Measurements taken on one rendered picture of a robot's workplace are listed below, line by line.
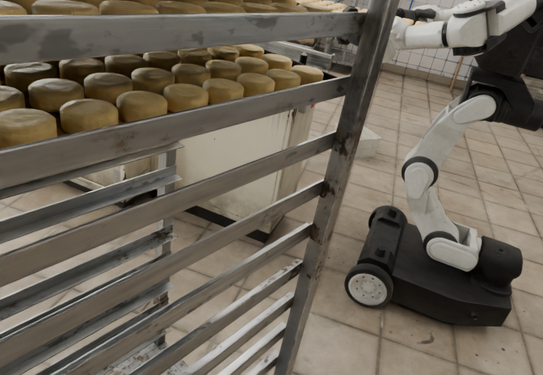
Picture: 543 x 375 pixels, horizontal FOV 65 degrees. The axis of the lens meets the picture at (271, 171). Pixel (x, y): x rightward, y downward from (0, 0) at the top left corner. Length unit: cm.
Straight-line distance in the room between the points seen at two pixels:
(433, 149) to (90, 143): 155
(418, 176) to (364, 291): 54
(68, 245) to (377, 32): 46
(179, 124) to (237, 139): 146
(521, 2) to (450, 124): 54
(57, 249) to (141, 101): 16
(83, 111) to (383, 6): 40
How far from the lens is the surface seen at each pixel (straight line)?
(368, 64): 63
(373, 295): 192
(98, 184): 224
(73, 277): 107
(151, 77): 52
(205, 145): 198
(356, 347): 179
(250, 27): 45
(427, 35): 128
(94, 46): 35
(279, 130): 178
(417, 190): 182
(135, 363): 145
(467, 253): 195
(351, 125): 66
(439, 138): 178
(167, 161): 104
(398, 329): 193
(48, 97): 46
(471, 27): 126
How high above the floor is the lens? 132
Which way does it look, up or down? 29 degrees down
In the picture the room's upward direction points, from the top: 11 degrees clockwise
